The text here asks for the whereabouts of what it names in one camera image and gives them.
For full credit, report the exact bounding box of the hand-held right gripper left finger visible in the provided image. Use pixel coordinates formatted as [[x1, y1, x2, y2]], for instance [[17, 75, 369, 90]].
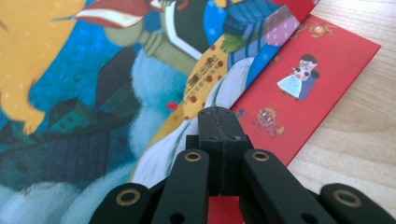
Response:
[[186, 106, 225, 197]]

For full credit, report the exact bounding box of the red picture book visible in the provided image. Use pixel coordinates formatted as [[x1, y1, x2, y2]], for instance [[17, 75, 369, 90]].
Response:
[[206, 13, 382, 224]]

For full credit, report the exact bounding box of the dark blue monster picture book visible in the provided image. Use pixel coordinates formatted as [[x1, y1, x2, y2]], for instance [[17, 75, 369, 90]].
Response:
[[0, 0, 321, 224]]

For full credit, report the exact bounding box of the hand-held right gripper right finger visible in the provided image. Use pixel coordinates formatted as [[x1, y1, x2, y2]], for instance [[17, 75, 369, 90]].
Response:
[[221, 106, 254, 197]]

